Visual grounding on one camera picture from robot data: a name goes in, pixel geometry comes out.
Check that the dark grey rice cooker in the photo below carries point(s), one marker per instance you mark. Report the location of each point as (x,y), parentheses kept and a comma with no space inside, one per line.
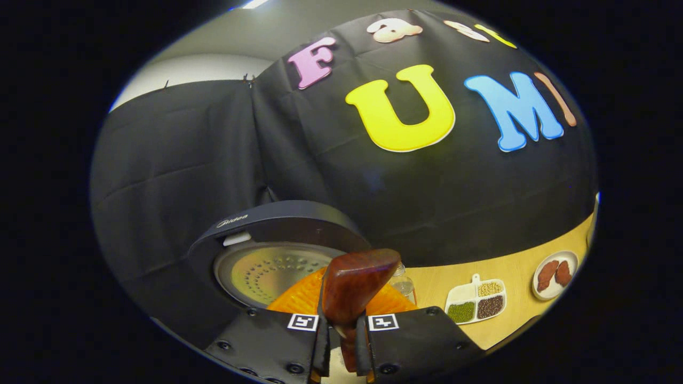
(288,218)

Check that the small glass bottle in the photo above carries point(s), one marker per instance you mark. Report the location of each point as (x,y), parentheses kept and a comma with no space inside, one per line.
(403,285)

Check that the dark brown bean heap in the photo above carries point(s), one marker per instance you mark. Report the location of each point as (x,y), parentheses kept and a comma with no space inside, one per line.
(490,307)

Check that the white divided dish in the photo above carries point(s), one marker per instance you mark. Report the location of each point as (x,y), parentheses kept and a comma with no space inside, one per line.
(461,292)

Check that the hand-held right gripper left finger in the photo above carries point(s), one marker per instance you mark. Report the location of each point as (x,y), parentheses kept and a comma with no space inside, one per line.
(267,341)

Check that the brown wooden spoon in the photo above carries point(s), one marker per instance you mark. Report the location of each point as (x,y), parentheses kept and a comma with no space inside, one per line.
(357,282)

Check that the round white plate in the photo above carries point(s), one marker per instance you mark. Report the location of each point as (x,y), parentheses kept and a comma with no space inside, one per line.
(571,258)

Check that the red-brown meat piece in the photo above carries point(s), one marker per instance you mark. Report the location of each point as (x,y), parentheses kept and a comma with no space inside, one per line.
(547,276)
(563,273)

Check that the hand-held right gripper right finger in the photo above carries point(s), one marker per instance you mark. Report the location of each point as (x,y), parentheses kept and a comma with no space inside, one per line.
(416,341)

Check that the green bean heap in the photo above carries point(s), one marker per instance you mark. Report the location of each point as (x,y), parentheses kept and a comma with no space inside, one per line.
(461,312)

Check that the yellow bean heap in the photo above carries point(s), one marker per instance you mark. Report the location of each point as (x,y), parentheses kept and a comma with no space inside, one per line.
(489,289)

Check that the black backdrop cloth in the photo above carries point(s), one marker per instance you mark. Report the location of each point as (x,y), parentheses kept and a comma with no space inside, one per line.
(373,186)

